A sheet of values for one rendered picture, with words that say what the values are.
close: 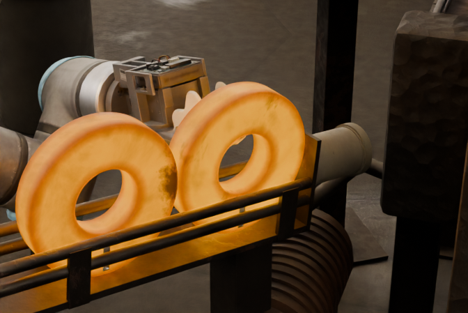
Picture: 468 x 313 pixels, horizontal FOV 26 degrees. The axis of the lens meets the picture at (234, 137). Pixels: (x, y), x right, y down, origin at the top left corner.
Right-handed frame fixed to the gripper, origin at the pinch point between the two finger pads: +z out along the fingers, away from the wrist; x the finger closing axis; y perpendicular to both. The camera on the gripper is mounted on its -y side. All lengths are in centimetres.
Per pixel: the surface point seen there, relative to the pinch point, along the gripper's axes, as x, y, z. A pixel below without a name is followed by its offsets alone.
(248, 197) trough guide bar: -0.7, -5.6, 1.7
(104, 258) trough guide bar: -17.4, -5.9, 1.7
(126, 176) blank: -12.5, 0.2, -0.4
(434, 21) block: 26.7, 6.4, 3.0
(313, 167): 7.8, -5.0, 2.0
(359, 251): 72, -55, -70
